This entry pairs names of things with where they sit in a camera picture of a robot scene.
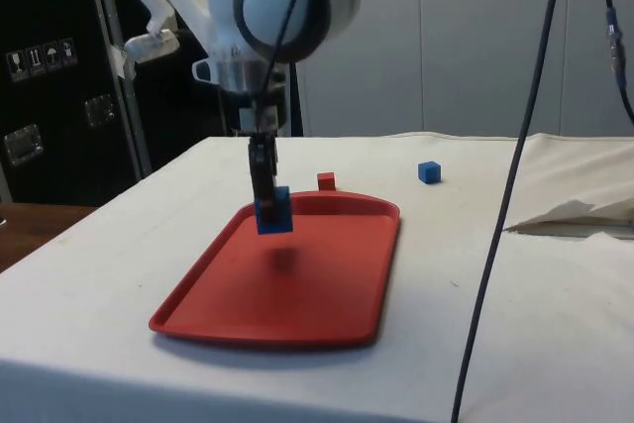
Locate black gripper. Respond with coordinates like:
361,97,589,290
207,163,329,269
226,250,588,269
230,81,289,224

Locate large blue block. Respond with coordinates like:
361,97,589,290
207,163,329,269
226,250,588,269
255,185,295,237

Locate red tray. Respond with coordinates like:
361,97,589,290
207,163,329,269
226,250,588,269
148,189,403,351

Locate pale locker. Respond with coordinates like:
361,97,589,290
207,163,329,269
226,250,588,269
419,0,562,139
295,0,423,139
557,0,634,138

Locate small blue cube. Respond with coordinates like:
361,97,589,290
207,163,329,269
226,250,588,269
416,160,443,185

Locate black cabinet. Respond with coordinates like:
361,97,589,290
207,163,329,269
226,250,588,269
0,0,304,207

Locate thin black cable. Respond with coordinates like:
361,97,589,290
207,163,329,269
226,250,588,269
253,0,376,133

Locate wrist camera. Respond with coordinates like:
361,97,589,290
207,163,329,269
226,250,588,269
123,30,181,65

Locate black cable with blue connector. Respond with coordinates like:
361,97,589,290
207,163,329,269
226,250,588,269
598,0,634,126

